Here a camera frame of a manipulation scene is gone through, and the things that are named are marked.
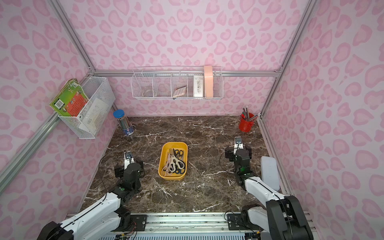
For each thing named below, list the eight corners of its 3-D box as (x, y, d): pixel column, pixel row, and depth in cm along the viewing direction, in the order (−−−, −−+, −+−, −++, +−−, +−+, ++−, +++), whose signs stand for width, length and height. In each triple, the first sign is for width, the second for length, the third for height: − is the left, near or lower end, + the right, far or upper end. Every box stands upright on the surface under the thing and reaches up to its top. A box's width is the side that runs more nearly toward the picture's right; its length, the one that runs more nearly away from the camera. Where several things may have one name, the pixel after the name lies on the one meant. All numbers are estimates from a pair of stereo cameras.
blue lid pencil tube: (122, 135, 111) (110, 117, 96) (126, 127, 116) (115, 109, 101) (132, 135, 111) (121, 117, 96) (135, 127, 116) (125, 109, 101)
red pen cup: (239, 132, 112) (243, 122, 103) (237, 123, 118) (240, 112, 109) (251, 132, 112) (256, 122, 103) (249, 122, 118) (252, 112, 109)
